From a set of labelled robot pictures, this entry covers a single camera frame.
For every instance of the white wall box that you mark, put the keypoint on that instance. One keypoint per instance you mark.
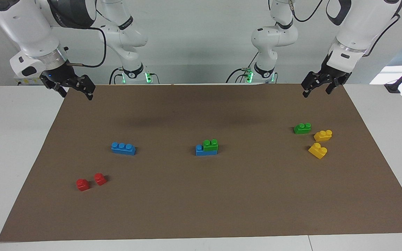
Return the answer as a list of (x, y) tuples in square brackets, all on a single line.
[(24, 81)]

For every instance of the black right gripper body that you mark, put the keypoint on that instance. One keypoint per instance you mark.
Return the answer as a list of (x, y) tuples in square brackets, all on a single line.
[(61, 75)]

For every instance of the red one-stud toy block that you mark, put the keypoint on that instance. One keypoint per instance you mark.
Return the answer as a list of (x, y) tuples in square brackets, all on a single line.
[(100, 179), (82, 185)]

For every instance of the green two-stud toy block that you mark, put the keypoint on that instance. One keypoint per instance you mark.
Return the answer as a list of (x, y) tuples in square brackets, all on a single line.
[(210, 144), (301, 129)]

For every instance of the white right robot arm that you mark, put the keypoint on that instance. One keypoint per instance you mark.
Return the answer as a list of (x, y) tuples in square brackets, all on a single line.
[(23, 28)]

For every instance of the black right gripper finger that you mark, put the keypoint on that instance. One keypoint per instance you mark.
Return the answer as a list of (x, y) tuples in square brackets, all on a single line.
[(87, 85), (59, 90)]

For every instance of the blue three-stud toy block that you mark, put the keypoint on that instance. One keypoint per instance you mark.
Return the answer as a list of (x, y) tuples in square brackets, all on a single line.
[(123, 149), (199, 152)]

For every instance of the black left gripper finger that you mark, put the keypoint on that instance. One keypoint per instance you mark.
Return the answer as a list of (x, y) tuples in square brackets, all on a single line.
[(312, 80), (333, 84)]

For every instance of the brown table mat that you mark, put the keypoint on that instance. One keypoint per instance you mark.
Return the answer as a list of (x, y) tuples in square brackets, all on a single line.
[(222, 202)]

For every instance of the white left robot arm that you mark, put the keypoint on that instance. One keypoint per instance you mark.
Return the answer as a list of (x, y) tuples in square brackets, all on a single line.
[(361, 28)]

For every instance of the yellow two-stud toy block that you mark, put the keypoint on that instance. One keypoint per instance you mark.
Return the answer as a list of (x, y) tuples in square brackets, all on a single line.
[(317, 151), (323, 136)]

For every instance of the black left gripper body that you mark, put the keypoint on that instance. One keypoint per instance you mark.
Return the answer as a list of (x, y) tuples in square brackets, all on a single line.
[(333, 74)]

